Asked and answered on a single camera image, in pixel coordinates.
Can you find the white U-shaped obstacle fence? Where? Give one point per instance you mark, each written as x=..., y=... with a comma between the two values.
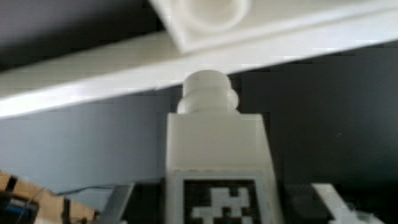
x=141, y=65

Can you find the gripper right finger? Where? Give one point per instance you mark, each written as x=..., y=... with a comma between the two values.
x=317, y=207

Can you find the wooden object at corner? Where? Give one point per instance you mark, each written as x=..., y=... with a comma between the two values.
x=34, y=206

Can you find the white square tabletop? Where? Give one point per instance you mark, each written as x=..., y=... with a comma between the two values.
x=210, y=23

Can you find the white table leg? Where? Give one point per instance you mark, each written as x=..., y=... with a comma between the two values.
x=221, y=185

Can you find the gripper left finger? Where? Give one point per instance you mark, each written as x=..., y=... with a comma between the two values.
x=136, y=205

